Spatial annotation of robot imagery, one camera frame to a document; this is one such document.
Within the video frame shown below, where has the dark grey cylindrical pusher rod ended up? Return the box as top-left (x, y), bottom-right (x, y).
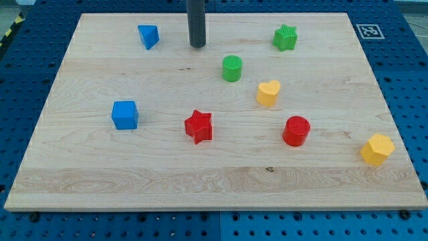
top-left (187, 0), bottom-right (206, 48)

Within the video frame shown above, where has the blue triangle block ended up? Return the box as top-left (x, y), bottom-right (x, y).
top-left (137, 25), bottom-right (160, 50)

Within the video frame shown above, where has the green cylinder block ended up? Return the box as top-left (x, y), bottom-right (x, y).
top-left (222, 55), bottom-right (242, 82)

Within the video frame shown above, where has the green star block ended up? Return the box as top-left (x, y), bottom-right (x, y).
top-left (272, 24), bottom-right (298, 52)

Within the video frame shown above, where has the yellow heart block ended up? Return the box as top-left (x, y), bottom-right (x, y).
top-left (256, 80), bottom-right (281, 106)

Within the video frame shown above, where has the red star block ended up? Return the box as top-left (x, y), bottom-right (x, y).
top-left (184, 110), bottom-right (213, 145)

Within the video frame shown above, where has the blue cube block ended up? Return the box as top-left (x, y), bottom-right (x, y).
top-left (111, 100), bottom-right (138, 130)

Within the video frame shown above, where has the light wooden board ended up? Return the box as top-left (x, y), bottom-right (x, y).
top-left (5, 13), bottom-right (427, 212)

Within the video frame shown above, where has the red cylinder block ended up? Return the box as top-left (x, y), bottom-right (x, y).
top-left (282, 116), bottom-right (310, 147)

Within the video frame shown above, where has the white fiducial marker tag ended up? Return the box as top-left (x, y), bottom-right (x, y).
top-left (356, 23), bottom-right (385, 39)

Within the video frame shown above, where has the yellow black hazard tape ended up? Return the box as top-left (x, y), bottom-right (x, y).
top-left (1, 13), bottom-right (25, 48)

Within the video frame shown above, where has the yellow hexagon block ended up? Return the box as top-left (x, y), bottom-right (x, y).
top-left (360, 134), bottom-right (395, 166)

